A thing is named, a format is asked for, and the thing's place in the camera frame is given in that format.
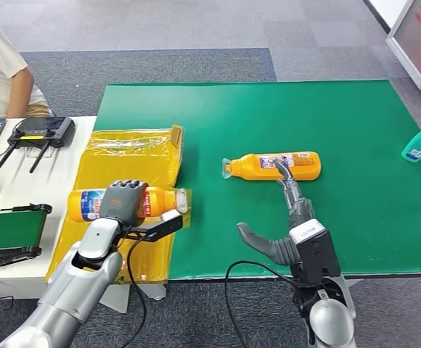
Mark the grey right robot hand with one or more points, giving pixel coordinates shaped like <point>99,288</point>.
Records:
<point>298,206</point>

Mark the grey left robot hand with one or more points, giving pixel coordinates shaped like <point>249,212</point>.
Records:
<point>122,201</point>

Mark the orange detergent bottle clear cap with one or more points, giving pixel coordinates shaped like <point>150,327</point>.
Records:
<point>254,168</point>
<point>83,204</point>

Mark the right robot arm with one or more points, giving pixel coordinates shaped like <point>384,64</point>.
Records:
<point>332,326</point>

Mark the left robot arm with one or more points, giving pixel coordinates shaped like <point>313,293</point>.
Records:
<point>79,288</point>

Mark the yellow plastic sheet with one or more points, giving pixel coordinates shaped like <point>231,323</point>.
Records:
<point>123,153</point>

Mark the green table mat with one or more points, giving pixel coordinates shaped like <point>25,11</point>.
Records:
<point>341,120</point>

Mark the black remote controller with antennas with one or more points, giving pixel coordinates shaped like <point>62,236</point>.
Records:
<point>39,129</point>

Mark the red and white display stand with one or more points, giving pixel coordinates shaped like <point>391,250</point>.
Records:
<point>417,38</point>

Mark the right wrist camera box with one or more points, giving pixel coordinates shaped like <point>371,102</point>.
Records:
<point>316,254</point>

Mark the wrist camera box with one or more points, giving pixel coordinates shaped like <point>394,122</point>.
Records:
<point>316,254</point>
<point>170,222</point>

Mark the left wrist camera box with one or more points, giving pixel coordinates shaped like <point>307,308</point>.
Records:
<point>170,222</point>

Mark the green tray with black frame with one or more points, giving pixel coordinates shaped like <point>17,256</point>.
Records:
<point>7,230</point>

